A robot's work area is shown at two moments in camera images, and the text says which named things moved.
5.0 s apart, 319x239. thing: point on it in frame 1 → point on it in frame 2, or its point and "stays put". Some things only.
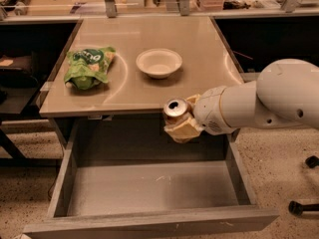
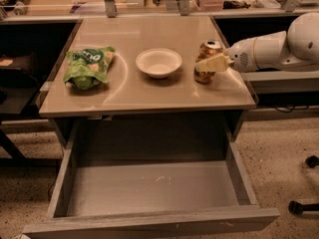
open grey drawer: [142, 185] stays put
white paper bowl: [159, 63] stays put
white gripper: [209, 110] → [241, 58]
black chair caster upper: [312, 161] stays put
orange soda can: [175, 110] → [207, 49]
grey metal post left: [110, 1] stays put
